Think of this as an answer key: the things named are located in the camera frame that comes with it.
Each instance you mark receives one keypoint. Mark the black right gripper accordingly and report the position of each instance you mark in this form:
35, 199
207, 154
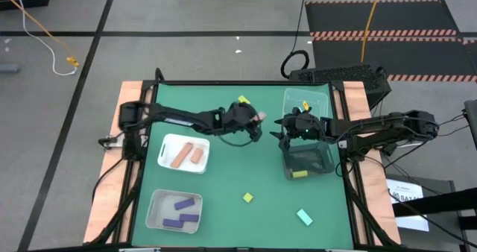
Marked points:
305, 127

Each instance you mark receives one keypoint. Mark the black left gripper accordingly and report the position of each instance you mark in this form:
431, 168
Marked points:
238, 118

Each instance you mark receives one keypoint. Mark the pink block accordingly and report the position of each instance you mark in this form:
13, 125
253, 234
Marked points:
260, 116

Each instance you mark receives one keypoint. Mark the yellow rectangular block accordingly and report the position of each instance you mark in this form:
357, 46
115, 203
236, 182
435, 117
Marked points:
243, 99

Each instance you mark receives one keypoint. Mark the short orange block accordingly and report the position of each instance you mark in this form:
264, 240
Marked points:
196, 155

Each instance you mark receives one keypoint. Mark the yellow square block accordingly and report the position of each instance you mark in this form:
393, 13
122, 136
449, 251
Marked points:
247, 197

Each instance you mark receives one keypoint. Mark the long orange block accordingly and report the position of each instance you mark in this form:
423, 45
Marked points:
181, 155

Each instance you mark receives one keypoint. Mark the large mint green block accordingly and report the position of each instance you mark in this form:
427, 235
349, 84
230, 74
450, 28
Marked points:
304, 217

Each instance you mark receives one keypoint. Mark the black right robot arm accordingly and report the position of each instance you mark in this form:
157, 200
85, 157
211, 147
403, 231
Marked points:
372, 125

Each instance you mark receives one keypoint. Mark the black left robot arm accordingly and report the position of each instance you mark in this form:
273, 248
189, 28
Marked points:
179, 118

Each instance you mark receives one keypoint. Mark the dark grey plastic bin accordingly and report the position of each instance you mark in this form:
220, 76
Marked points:
309, 159

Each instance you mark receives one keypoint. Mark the clear plastic bin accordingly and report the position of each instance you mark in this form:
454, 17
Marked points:
320, 95

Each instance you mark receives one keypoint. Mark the wooden side board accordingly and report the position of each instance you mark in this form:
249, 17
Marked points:
126, 91
356, 95

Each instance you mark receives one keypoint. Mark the black perforated computer case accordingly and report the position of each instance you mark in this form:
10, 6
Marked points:
343, 73

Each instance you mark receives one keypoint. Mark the white plastic bin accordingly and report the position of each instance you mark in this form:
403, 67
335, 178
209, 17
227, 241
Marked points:
167, 142

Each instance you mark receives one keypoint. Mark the black hazard-striped floor mat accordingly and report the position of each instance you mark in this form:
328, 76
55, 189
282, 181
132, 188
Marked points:
410, 54
335, 17

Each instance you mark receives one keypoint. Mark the light grey plastic bin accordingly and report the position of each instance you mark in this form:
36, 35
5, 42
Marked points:
160, 207

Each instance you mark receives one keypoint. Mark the white paper sign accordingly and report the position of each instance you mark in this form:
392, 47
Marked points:
406, 203

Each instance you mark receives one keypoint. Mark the dark grey side table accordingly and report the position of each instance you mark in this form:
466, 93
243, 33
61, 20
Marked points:
439, 185

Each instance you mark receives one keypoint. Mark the black chair edge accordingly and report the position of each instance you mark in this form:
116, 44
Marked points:
471, 121

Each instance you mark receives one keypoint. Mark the small grey object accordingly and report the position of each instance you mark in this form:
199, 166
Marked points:
7, 68

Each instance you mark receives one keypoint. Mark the black table frame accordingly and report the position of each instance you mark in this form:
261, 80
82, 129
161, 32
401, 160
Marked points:
242, 82

